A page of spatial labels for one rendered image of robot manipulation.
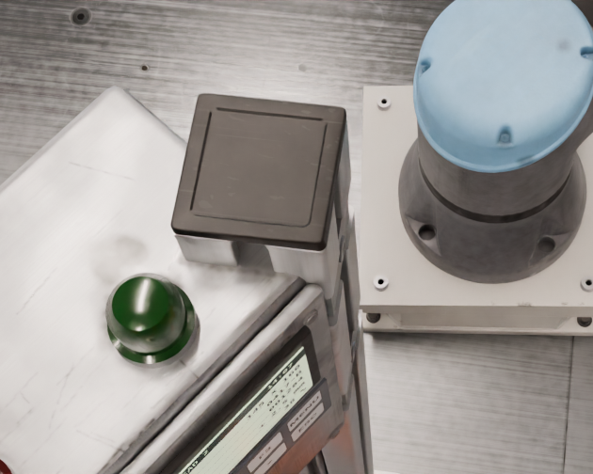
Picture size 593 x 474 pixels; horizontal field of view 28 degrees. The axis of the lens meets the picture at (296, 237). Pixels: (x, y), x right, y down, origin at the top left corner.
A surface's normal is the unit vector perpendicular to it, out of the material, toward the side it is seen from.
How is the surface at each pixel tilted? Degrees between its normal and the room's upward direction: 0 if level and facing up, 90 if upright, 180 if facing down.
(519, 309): 90
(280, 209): 0
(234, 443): 90
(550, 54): 9
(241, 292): 0
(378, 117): 2
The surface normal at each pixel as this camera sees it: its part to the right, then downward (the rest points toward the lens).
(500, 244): 0.00, 0.77
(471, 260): -0.29, 0.75
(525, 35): -0.21, -0.28
